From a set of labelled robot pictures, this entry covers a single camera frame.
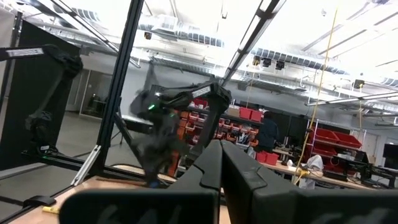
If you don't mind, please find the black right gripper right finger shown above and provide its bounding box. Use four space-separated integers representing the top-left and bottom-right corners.
220 139 300 224

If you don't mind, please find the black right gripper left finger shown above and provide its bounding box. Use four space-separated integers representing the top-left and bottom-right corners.
169 139 223 195

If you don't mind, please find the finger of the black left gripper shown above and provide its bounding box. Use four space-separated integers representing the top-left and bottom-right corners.
139 149 175 189

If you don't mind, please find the shelf rack with orange bins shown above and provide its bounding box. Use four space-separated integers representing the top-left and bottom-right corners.
167 98 261 177

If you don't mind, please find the person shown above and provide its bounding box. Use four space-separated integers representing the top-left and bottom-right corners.
256 111 280 154

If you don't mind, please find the red storage bin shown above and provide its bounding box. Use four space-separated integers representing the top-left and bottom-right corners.
238 107 252 121
250 109 264 123

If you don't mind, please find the white cloth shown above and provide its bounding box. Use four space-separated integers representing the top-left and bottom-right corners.
298 154 325 190

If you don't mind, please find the wooden workbench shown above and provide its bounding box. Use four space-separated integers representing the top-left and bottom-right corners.
259 160 377 190

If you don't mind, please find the white rack with red bins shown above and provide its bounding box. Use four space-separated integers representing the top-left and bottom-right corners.
306 119 364 162

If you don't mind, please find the black table clamp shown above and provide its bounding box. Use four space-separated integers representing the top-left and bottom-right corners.
22 195 57 208

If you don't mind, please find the black partition panel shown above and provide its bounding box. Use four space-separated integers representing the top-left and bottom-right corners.
0 21 81 171

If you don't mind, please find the black computer monitor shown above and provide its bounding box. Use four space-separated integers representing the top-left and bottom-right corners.
381 143 398 171

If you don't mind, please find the black aluminium table frame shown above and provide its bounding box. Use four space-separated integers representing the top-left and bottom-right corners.
0 0 289 224

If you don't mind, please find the silver frame corner bracket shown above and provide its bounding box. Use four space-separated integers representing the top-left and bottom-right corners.
70 144 102 187

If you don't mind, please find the yellow hanging cable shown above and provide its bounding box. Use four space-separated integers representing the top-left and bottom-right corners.
291 8 339 185

